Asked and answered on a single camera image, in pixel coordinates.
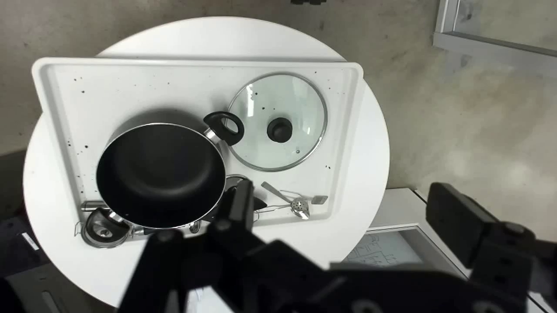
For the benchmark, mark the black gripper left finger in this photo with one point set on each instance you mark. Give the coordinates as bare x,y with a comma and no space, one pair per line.
238,206

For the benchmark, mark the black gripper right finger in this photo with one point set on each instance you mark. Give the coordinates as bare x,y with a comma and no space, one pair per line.
462,225

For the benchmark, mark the glass lid with black knob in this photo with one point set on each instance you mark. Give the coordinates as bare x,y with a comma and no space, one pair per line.
285,121

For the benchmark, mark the black nonstick pot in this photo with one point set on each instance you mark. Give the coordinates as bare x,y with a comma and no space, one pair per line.
161,169

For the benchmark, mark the round white table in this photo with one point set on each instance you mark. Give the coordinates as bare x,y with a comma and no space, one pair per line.
105,274

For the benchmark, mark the white plastic tray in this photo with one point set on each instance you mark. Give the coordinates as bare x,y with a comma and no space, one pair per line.
86,100

